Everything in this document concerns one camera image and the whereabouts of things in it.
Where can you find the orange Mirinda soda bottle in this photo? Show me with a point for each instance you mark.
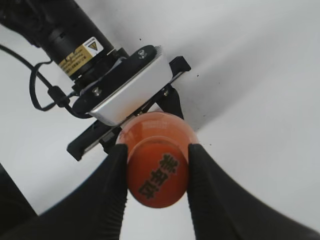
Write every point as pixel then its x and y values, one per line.
pixel 158 124

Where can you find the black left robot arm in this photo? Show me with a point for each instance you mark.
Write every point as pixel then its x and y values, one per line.
pixel 71 40

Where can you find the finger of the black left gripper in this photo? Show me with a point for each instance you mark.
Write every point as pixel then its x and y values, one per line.
pixel 108 141
pixel 169 102

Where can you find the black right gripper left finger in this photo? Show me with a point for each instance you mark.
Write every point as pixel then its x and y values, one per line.
pixel 93 211

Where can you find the orange bottle cap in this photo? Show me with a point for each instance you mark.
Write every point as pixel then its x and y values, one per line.
pixel 157 172

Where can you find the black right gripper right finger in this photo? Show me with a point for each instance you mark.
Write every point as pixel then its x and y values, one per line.
pixel 221 209

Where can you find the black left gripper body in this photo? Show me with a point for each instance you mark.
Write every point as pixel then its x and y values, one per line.
pixel 91 136

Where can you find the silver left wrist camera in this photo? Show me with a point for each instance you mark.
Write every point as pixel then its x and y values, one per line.
pixel 127 87

